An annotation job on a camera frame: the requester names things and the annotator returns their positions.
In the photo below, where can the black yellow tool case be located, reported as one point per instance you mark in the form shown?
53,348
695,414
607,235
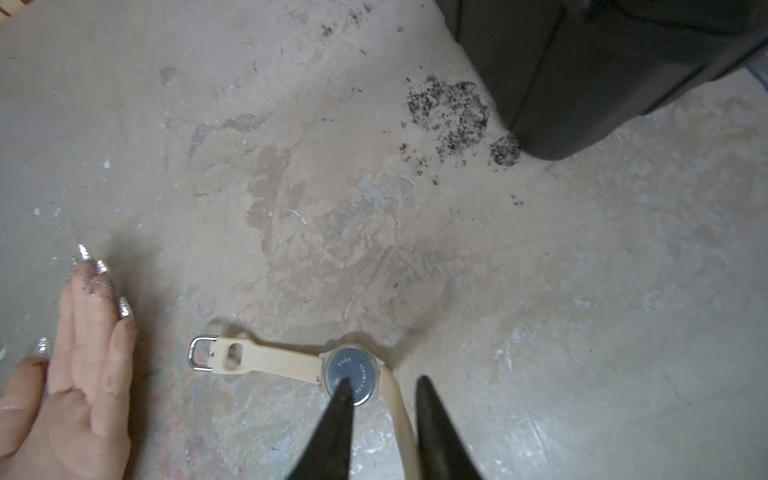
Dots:
565,74

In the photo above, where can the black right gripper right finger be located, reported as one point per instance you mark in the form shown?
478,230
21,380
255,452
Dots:
441,450

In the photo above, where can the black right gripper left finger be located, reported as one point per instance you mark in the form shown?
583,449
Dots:
327,455

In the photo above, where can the mannequin hand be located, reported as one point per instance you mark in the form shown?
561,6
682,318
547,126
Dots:
65,408

